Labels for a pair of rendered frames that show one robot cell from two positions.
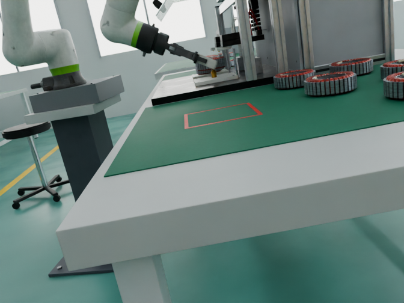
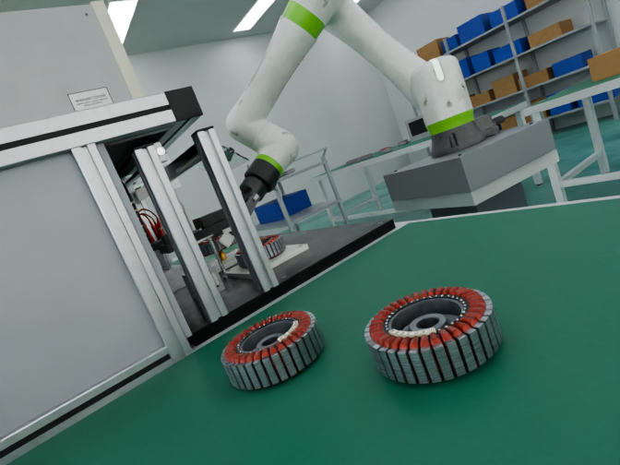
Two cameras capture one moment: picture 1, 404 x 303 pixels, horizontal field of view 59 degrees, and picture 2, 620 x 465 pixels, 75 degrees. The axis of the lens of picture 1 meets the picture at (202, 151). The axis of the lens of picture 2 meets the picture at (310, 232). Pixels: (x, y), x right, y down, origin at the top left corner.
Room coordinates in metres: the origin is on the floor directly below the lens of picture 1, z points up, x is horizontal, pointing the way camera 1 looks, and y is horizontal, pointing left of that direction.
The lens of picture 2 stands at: (2.38, -0.47, 0.94)
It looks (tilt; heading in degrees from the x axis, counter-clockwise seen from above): 9 degrees down; 148
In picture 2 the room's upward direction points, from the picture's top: 21 degrees counter-clockwise
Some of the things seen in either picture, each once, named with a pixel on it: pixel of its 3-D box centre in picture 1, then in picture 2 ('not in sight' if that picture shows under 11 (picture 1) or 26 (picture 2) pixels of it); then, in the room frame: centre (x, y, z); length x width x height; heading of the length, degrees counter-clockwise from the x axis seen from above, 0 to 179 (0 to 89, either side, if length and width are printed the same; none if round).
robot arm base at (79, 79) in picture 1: (58, 82); (470, 131); (1.69, 0.59, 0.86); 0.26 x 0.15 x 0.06; 74
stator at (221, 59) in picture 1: (210, 63); (218, 242); (1.32, -0.09, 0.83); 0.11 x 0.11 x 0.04
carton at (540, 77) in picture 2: not in sight; (539, 77); (-0.63, 6.18, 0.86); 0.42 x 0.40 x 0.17; 179
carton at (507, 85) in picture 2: not in sight; (510, 84); (-1.06, 6.18, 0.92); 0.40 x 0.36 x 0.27; 88
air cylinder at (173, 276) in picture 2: (252, 65); (172, 278); (1.32, -0.24, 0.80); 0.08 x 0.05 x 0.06; 0
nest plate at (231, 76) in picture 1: (214, 79); (224, 261); (1.32, -0.09, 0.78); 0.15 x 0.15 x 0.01; 0
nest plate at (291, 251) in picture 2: (210, 74); (264, 260); (1.56, -0.09, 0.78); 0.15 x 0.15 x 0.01; 0
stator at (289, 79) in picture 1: (294, 79); not in sight; (0.98, -0.29, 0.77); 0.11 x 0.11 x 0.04
